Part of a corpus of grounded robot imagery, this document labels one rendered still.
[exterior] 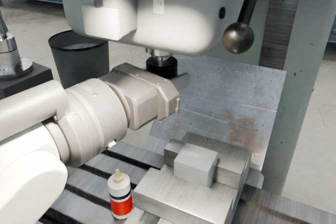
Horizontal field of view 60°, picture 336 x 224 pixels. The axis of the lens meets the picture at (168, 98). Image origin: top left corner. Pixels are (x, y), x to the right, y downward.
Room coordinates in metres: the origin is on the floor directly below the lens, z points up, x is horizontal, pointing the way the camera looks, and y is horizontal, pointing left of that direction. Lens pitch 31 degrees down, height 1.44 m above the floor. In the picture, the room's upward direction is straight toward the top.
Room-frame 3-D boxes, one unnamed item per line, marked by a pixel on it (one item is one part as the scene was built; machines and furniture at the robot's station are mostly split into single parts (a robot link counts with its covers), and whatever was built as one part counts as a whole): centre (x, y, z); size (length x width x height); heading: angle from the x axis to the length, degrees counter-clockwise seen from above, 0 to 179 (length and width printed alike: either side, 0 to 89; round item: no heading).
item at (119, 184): (0.37, 0.09, 1.01); 0.04 x 0.04 x 0.11
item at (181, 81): (0.37, -0.01, 1.23); 0.06 x 0.02 x 0.03; 139
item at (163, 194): (0.32, -0.02, 1.05); 0.15 x 0.06 x 0.04; 64
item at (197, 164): (0.37, -0.05, 1.07); 0.06 x 0.05 x 0.06; 64
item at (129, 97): (0.33, 0.07, 1.23); 0.13 x 0.12 x 0.10; 49
